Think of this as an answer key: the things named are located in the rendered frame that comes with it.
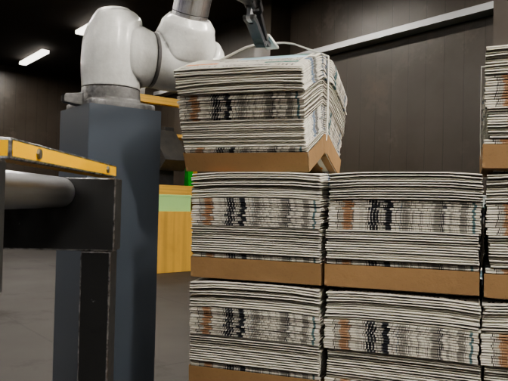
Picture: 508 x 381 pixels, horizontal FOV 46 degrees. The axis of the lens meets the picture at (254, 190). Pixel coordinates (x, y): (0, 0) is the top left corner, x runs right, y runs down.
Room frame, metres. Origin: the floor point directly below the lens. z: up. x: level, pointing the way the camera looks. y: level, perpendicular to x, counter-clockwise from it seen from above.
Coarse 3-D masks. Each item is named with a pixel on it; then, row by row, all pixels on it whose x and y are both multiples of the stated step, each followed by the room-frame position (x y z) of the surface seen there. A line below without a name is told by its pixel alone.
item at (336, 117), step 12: (336, 72) 1.45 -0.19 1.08; (336, 84) 1.46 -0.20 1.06; (336, 96) 1.47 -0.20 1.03; (336, 108) 1.47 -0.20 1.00; (336, 120) 1.47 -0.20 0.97; (336, 132) 1.49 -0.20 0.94; (336, 144) 1.50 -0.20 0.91; (324, 156) 1.41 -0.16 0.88; (312, 168) 1.47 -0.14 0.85; (324, 168) 1.46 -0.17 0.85
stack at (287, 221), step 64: (192, 192) 1.29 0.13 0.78; (256, 192) 1.23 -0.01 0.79; (320, 192) 1.19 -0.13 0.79; (384, 192) 1.14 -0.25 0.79; (448, 192) 1.10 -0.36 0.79; (256, 256) 1.24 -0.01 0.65; (320, 256) 1.19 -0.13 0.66; (384, 256) 1.14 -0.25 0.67; (448, 256) 1.10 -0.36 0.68; (192, 320) 1.28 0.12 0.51; (256, 320) 1.23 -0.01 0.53; (320, 320) 1.19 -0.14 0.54; (384, 320) 1.14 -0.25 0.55; (448, 320) 1.10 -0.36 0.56
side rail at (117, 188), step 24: (96, 192) 0.99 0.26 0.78; (120, 192) 1.03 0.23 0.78; (24, 216) 0.99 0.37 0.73; (48, 216) 0.99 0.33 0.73; (72, 216) 0.99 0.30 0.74; (96, 216) 0.99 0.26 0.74; (120, 216) 1.03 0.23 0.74; (24, 240) 0.99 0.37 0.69; (48, 240) 0.99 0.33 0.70; (72, 240) 0.99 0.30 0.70; (96, 240) 0.99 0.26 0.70
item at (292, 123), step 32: (192, 64) 1.31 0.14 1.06; (224, 64) 1.26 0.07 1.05; (256, 64) 1.22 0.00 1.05; (288, 64) 1.19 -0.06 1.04; (320, 64) 1.31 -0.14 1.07; (192, 96) 1.28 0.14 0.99; (224, 96) 1.26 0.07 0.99; (256, 96) 1.23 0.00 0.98; (288, 96) 1.21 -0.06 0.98; (320, 96) 1.32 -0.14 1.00; (192, 128) 1.31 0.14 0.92; (224, 128) 1.28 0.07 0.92; (256, 128) 1.26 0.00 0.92; (288, 128) 1.23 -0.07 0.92; (320, 128) 1.34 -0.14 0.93
